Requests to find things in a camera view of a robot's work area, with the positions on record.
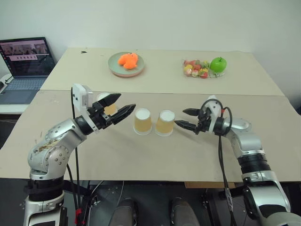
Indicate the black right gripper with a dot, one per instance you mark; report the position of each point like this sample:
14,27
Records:
204,123

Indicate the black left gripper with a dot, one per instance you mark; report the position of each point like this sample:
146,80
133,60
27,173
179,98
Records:
99,117

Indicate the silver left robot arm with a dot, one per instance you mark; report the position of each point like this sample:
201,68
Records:
56,131

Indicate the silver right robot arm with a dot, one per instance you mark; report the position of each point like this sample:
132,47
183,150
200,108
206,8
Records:
247,141

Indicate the tan paper cup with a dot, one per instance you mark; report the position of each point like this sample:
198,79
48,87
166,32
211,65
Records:
163,127
142,124
110,109

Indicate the green round plate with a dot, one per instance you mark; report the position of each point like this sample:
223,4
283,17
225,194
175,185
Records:
114,66

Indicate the orange plush toy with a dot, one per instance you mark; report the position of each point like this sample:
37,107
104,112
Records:
128,61

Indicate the clear bag of colourful candy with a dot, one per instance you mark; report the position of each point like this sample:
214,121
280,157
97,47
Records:
195,69

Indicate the green apple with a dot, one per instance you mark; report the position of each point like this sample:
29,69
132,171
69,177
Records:
218,64

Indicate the dark rounded shape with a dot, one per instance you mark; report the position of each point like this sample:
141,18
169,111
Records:
124,212
184,212

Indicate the grey open laptop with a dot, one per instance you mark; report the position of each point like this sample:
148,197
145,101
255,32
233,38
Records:
23,70

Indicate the white side table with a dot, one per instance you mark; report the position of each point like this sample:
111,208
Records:
11,108

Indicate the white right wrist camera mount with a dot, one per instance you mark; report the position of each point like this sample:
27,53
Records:
215,106

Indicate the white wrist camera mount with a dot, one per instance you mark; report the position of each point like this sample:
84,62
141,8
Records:
215,106
78,94

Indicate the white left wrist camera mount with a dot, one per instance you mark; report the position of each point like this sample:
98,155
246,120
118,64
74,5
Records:
78,94

